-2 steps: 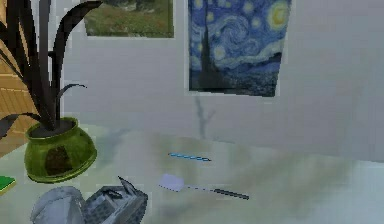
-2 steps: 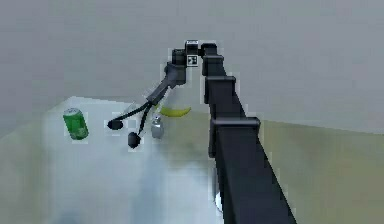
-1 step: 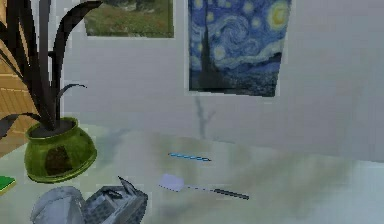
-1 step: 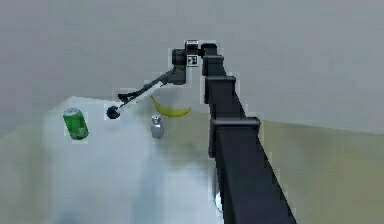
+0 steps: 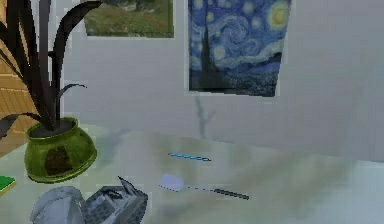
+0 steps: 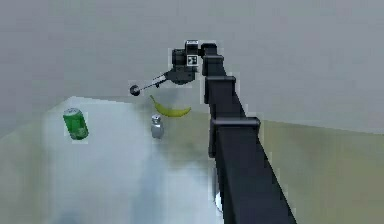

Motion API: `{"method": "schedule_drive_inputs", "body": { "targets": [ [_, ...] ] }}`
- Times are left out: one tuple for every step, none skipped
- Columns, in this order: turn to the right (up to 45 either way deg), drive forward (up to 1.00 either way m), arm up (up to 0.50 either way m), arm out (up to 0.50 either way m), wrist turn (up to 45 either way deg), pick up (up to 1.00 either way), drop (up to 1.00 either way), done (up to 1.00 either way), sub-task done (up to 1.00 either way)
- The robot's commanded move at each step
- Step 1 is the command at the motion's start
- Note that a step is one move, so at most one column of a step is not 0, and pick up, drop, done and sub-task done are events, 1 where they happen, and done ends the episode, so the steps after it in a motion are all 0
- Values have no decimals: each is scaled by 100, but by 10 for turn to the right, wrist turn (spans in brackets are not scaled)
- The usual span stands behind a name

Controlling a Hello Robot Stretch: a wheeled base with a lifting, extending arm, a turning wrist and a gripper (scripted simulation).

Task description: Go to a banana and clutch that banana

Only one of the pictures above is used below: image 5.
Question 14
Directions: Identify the blue pen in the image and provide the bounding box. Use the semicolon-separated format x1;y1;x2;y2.
168;152;212;163

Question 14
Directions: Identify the blue starry night painting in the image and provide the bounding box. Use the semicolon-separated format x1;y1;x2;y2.
187;0;293;98

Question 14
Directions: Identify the green landscape framed picture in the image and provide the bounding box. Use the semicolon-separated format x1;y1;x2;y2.
83;0;175;39

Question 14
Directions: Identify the grey toaster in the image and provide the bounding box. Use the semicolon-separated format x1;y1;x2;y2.
82;176;149;224

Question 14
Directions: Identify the dark plant in green pot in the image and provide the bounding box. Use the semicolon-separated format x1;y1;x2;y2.
0;0;104;184

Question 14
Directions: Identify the grey kettle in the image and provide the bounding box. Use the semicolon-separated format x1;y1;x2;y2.
30;186;87;224

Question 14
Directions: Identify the green book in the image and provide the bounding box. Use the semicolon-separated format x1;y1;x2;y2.
0;175;17;196

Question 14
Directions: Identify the white spatula with black handle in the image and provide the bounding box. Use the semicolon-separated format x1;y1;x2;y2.
158;173;250;201

